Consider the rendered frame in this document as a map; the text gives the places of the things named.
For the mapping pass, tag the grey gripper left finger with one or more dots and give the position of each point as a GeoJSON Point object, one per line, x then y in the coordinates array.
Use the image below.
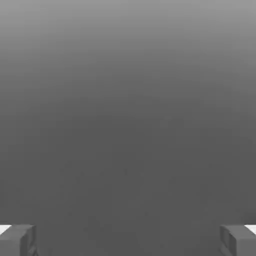
{"type": "Point", "coordinates": [16, 240]}

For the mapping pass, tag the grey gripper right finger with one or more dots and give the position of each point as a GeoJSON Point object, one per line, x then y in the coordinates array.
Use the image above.
{"type": "Point", "coordinates": [240, 240]}

